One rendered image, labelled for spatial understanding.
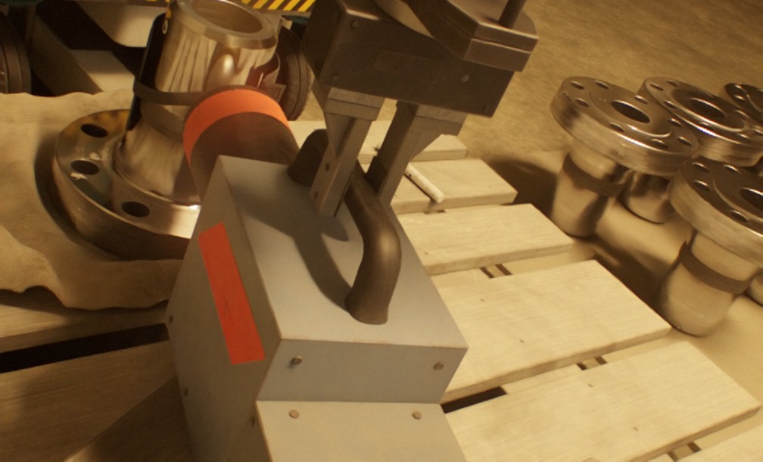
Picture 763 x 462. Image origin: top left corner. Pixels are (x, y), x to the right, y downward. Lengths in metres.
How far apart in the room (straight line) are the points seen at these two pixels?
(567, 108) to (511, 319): 0.56
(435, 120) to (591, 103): 1.06
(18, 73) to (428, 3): 0.85
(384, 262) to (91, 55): 0.90
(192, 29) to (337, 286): 0.40
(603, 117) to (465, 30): 1.13
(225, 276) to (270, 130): 0.20
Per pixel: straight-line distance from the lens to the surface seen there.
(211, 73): 0.95
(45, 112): 1.18
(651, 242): 1.90
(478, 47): 0.51
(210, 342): 0.69
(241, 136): 0.81
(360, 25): 0.56
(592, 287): 1.34
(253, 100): 0.86
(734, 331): 1.77
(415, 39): 0.57
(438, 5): 0.52
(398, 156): 0.63
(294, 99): 1.57
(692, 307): 1.63
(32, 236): 0.97
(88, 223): 1.00
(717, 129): 1.87
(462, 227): 1.31
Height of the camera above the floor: 0.75
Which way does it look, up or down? 29 degrees down
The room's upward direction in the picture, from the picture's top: 24 degrees clockwise
